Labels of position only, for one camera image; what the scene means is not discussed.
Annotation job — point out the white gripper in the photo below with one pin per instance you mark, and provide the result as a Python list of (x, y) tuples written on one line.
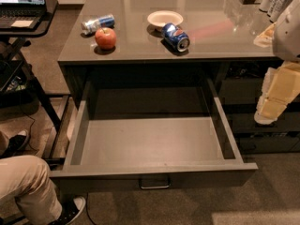
[(288, 37)]

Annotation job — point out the red apple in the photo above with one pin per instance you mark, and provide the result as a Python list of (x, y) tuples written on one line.
[(105, 38)]

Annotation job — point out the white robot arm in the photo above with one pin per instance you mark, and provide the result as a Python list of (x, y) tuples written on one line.
[(286, 41)]

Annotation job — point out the closed right drawer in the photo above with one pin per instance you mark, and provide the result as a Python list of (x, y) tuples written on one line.
[(240, 91)]

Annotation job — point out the open grey top drawer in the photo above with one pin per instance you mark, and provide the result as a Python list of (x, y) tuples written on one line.
[(124, 135)]

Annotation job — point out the white can front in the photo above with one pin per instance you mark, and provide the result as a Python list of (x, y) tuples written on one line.
[(279, 8)]

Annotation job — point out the blue pepsi can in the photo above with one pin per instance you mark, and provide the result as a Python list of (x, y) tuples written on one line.
[(175, 37)]

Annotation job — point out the grey counter cabinet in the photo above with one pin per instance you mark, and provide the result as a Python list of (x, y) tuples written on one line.
[(148, 39)]

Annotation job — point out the silver blue energy drink can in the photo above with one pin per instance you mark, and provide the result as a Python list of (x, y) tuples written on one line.
[(91, 26)]

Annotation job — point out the black white sneaker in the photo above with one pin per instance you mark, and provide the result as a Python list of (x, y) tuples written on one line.
[(70, 211)]

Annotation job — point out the open laptop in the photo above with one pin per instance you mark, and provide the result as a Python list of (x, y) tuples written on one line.
[(21, 14)]

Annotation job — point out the person's leg in khaki trousers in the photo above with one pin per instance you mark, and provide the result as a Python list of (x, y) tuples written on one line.
[(26, 179)]

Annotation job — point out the metal drawer handle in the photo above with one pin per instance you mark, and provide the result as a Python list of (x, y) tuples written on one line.
[(145, 184)]

